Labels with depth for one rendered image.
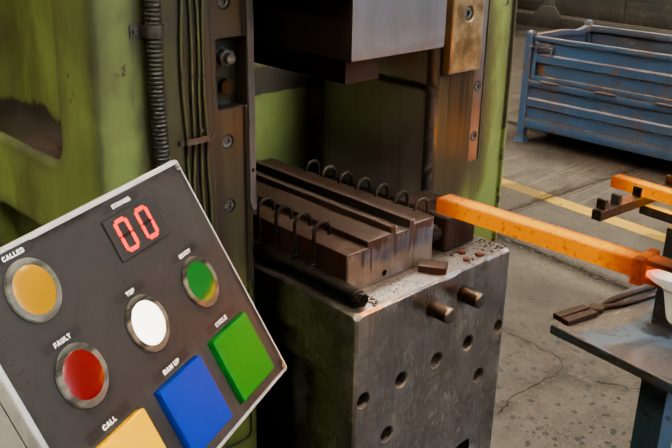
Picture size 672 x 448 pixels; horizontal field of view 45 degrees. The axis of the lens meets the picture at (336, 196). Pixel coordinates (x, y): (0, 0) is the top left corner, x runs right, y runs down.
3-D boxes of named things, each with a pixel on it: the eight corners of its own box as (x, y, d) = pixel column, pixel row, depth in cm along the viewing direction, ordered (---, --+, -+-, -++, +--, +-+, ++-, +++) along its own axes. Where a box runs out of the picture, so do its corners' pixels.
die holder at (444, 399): (490, 458, 158) (511, 246, 143) (350, 560, 133) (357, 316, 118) (299, 346, 196) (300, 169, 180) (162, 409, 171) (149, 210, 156)
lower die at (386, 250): (431, 258, 137) (434, 211, 134) (345, 295, 124) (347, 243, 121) (272, 194, 166) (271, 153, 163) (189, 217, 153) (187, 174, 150)
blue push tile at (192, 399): (234, 415, 85) (200, 353, 83) (197, 458, 78) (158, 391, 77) (221, 419, 86) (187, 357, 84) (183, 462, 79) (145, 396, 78)
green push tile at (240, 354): (276, 367, 93) (246, 310, 92) (245, 402, 87) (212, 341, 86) (263, 371, 94) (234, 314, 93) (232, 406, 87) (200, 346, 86)
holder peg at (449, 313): (456, 321, 129) (457, 306, 128) (445, 327, 127) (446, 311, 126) (436, 312, 132) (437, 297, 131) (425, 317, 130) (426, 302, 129)
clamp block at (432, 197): (475, 240, 145) (478, 205, 143) (444, 253, 139) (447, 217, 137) (424, 221, 153) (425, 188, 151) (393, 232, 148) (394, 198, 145)
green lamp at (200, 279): (227, 297, 90) (225, 261, 88) (191, 311, 87) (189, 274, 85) (210, 288, 92) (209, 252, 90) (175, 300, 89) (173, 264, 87)
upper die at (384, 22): (444, 47, 125) (448, -17, 122) (351, 62, 112) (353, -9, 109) (270, 16, 153) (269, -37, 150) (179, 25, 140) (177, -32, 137)
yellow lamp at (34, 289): (70, 310, 71) (65, 264, 70) (18, 327, 68) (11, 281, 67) (54, 297, 73) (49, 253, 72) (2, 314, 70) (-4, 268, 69)
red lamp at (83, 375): (117, 393, 72) (114, 350, 71) (68, 414, 69) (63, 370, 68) (100, 378, 74) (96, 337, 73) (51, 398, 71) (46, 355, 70)
